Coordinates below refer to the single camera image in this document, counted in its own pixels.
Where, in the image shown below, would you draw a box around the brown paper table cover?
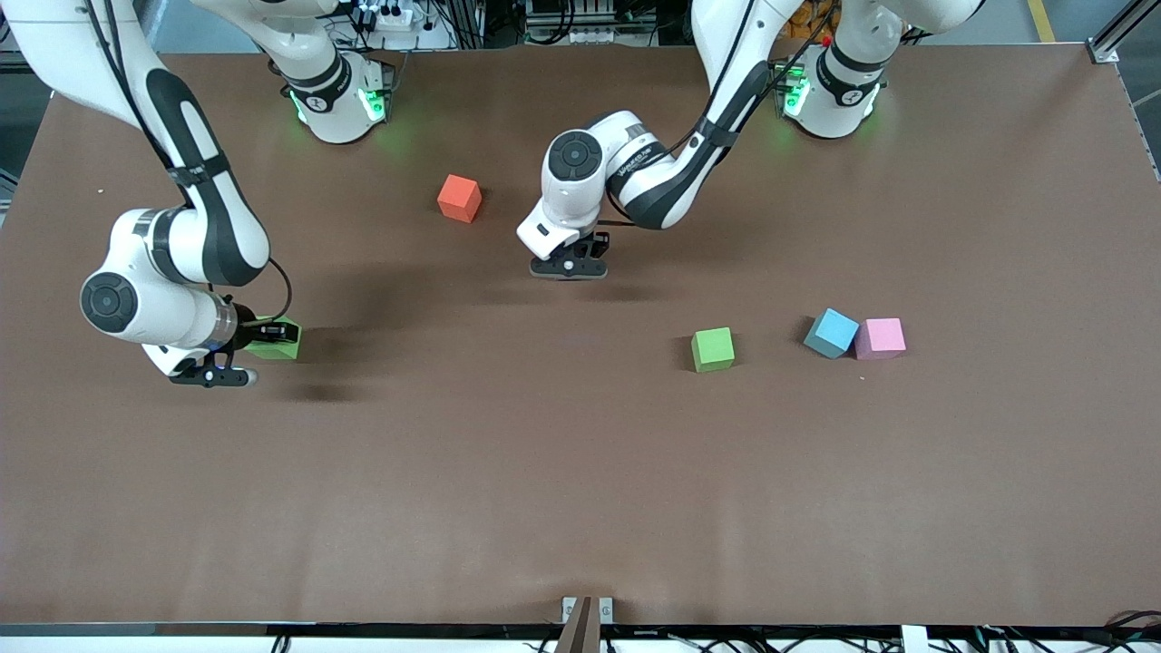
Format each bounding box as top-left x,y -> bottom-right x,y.
0,45 -> 1161,627

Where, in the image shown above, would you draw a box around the metal bracket with post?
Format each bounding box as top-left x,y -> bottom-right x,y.
555,595 -> 615,653

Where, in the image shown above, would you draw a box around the orange foam cube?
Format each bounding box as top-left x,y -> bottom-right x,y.
437,174 -> 483,224

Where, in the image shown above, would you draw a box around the tangled black cables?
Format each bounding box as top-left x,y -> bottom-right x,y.
535,609 -> 1161,653

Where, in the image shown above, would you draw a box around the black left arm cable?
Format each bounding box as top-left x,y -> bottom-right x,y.
671,0 -> 817,151

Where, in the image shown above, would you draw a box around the pile of orange packets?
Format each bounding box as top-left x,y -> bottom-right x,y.
787,0 -> 835,46

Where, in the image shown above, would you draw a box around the pink foam cube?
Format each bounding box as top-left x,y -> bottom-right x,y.
854,317 -> 907,361

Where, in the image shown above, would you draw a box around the white power strip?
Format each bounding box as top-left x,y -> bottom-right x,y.
356,3 -> 415,34

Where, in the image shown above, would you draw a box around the green foam cube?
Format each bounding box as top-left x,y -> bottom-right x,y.
245,317 -> 303,361
691,326 -> 737,374

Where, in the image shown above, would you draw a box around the blue foam cube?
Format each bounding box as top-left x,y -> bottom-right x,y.
803,307 -> 861,360

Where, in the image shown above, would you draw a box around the black equipment rack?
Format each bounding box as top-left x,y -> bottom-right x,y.
522,0 -> 661,46

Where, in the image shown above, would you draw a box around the dark aluminium post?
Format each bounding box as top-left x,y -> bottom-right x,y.
434,0 -> 486,48

